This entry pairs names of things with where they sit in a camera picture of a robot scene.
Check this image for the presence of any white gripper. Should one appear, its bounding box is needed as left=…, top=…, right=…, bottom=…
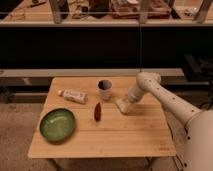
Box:
left=125, top=84, right=146, bottom=105

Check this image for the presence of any white sponge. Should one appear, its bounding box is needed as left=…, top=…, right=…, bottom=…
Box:
left=116, top=98, right=131, bottom=114

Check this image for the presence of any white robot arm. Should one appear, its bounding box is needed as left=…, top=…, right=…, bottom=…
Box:
left=126, top=72, right=213, bottom=171

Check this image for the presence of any white cup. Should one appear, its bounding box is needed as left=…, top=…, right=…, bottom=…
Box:
left=98, top=80, right=112, bottom=101

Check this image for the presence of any white tube bottle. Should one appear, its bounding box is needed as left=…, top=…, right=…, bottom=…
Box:
left=58, top=89, right=87, bottom=104

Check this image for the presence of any wooden table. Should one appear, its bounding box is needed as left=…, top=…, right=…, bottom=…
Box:
left=28, top=77, right=176, bottom=158

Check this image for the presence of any green bowl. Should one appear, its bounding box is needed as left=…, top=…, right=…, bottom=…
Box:
left=39, top=108, right=76, bottom=142

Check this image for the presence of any wooden shelf with clutter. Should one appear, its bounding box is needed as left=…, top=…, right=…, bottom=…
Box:
left=0, top=0, right=213, bottom=27

